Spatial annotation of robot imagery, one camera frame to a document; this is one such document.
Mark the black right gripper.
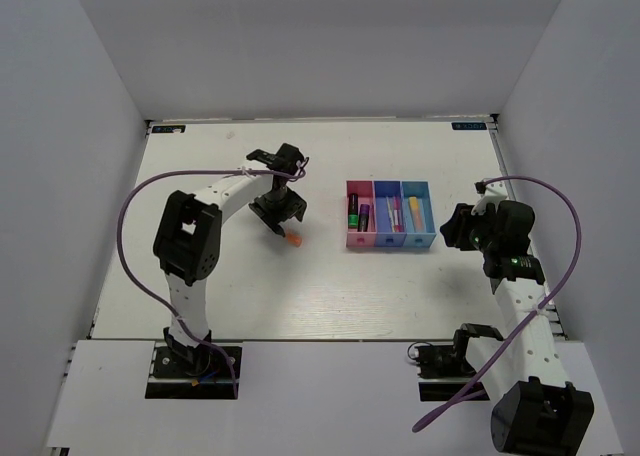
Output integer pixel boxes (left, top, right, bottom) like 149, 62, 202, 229
440, 203, 500, 254

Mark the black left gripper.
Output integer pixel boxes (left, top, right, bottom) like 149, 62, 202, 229
248, 186, 306, 236

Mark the orange capped highlighter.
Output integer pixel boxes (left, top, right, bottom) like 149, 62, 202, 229
284, 232, 303, 247

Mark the yellow capped pink highlighter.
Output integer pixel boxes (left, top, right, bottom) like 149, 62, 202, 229
408, 196, 424, 232

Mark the red pink thin pen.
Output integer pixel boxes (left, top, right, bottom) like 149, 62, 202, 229
393, 196, 403, 232

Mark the yellow thin pen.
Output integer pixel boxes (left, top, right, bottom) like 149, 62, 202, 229
386, 196, 396, 233

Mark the green black highlighter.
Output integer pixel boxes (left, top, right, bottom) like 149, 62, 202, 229
347, 193, 359, 229

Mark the purple black highlighter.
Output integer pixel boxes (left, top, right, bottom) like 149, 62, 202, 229
357, 204, 371, 232

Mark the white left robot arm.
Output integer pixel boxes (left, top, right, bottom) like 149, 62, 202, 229
153, 143, 307, 375

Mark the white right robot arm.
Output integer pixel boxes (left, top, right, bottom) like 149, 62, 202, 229
440, 198, 594, 455

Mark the light blue storage bin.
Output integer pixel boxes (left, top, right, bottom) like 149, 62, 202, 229
401, 181, 436, 251

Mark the purple-blue storage bin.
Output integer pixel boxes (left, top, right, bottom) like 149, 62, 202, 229
373, 180, 406, 248

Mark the pink storage bin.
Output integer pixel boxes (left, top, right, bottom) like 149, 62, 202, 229
346, 180, 376, 249

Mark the right corner label sticker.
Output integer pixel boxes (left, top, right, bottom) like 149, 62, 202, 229
451, 121, 487, 131

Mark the corner label sticker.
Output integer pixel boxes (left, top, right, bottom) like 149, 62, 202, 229
151, 125, 186, 134
451, 121, 487, 131

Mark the left corner label sticker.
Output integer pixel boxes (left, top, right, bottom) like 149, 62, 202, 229
151, 125, 186, 134

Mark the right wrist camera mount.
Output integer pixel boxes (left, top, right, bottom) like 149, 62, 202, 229
471, 181, 508, 215

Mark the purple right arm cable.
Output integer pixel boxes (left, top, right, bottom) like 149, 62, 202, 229
411, 175, 584, 435

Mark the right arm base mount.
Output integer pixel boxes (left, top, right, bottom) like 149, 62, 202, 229
407, 323, 503, 402

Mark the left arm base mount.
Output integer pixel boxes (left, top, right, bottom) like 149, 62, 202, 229
144, 346, 243, 400

